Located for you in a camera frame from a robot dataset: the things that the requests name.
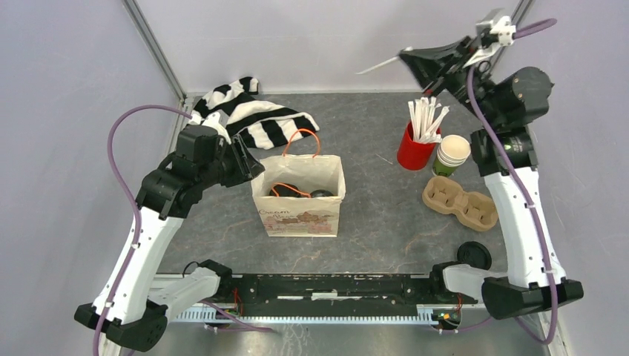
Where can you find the stack of paper cups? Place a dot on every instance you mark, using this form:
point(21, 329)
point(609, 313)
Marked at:
point(452, 152)

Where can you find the black white striped cloth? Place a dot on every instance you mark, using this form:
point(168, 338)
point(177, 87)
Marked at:
point(260, 123)

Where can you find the white wrapped straws bundle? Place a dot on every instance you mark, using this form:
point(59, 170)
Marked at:
point(426, 116)

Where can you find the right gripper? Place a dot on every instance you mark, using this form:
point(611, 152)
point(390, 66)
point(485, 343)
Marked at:
point(433, 64)

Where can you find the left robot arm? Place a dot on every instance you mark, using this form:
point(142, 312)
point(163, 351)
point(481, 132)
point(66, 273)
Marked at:
point(127, 312)

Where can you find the red straw holder cup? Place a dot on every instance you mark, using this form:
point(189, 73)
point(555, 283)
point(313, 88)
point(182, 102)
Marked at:
point(412, 155)

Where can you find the metal cable duct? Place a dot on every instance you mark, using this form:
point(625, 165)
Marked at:
point(201, 314)

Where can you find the black cup lid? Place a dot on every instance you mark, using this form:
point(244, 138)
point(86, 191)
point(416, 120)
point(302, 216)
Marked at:
point(321, 193)
point(284, 190)
point(475, 255)

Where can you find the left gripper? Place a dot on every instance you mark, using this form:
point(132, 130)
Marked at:
point(250, 166)

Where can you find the white straw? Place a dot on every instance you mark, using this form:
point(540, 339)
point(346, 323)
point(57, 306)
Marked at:
point(394, 59)

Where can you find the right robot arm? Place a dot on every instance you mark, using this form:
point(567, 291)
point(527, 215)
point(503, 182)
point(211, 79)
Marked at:
point(504, 153)

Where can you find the paper takeout bag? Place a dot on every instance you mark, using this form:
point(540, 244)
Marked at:
point(304, 216)

